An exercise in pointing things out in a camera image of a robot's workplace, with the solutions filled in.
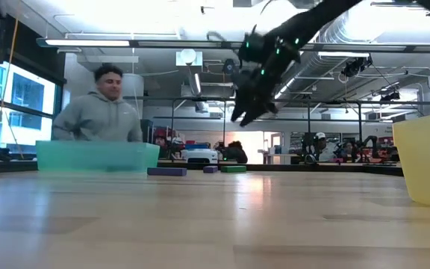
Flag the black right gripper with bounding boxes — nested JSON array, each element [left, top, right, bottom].
[[231, 32, 301, 127]]

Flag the person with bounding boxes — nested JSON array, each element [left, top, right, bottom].
[[153, 126, 186, 161], [52, 64, 144, 143], [218, 140, 249, 164], [311, 131, 337, 164]]

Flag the white background table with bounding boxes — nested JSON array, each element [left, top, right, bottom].
[[261, 149, 302, 165]]

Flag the black round ceiling speaker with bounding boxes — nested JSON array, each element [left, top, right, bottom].
[[221, 58, 237, 75]]

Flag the white ceiling lamp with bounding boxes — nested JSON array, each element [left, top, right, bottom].
[[175, 48, 204, 67]]

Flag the black cabinet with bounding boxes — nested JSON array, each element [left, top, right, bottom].
[[140, 118, 155, 143]]

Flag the black background robot arms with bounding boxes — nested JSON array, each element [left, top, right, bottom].
[[336, 134, 399, 164]]

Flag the translucent teal bin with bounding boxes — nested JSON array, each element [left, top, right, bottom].
[[34, 140, 161, 174]]

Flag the yellow plastic bin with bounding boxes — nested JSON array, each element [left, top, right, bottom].
[[391, 111, 430, 208]]

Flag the long ceiling light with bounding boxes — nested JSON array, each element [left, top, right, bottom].
[[35, 36, 430, 53]]

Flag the large window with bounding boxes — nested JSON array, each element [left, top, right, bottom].
[[0, 61, 63, 154]]

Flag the black metal workstation frame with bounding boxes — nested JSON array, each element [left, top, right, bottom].
[[122, 95, 430, 165]]

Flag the black ceiling camera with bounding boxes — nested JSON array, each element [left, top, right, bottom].
[[379, 90, 402, 102], [340, 55, 373, 78]]

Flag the orange cable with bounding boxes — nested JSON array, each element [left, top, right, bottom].
[[0, 0, 26, 161]]

